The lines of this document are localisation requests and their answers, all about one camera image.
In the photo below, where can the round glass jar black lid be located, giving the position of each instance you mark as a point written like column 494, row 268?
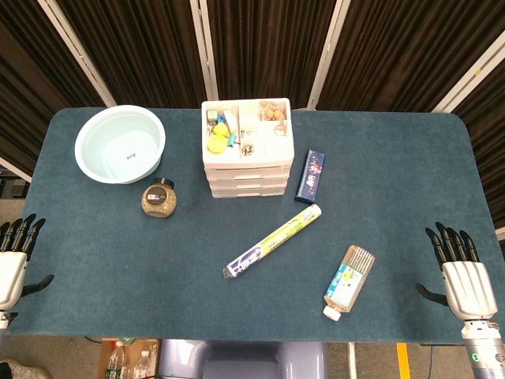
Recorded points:
column 159, row 201

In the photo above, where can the white plastic drawer organizer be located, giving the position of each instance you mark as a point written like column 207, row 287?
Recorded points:
column 276, row 148

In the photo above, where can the small dark trinket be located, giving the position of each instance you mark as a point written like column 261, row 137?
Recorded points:
column 247, row 149

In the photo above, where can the yellow round disc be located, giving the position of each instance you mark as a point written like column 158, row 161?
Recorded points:
column 215, row 145

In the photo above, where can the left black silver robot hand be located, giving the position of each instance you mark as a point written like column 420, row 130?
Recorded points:
column 10, row 276

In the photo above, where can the purple robot torso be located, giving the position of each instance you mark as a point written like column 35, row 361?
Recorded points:
column 240, row 359

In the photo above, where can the pile of brown walnuts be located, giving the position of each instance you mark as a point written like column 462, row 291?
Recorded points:
column 273, row 112

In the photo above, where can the clear plastic water bottle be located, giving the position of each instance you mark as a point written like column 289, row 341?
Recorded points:
column 115, row 361
column 143, row 365

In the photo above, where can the white metal frame post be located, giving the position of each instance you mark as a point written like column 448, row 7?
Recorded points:
column 469, row 85
column 80, row 55
column 205, row 49
column 13, row 169
column 328, row 55

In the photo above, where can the teal binder clip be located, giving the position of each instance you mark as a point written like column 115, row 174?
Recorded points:
column 233, row 140

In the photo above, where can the white blue small tube box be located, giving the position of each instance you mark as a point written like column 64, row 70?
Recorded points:
column 229, row 117

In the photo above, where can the green blue cling film roll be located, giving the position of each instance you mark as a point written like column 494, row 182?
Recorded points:
column 272, row 241

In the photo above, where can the teal felt table mat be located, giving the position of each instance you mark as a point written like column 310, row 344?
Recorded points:
column 118, row 256

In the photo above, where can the dark brown pleated curtain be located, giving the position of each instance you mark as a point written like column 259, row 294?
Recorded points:
column 268, row 47

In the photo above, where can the light blue plastic basin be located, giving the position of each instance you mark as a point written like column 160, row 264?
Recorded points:
column 118, row 146

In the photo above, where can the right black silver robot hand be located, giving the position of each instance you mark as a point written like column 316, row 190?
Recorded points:
column 469, row 288

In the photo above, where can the brown cardboard box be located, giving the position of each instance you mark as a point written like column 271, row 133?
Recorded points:
column 103, row 355

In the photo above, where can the clear plastic drawer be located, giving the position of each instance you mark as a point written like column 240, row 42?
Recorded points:
column 248, row 170
column 248, row 181
column 248, row 192

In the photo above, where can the flat bottle white cap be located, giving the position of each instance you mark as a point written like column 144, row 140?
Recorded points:
column 347, row 282

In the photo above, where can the dark blue toothpaste box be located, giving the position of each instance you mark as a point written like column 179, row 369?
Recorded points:
column 310, row 177

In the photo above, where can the small green box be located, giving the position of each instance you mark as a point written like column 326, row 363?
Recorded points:
column 212, row 117

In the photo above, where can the white table leg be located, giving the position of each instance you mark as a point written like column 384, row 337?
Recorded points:
column 352, row 361

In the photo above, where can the grey sneaker shoe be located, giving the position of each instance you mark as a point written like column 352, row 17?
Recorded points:
column 19, row 370

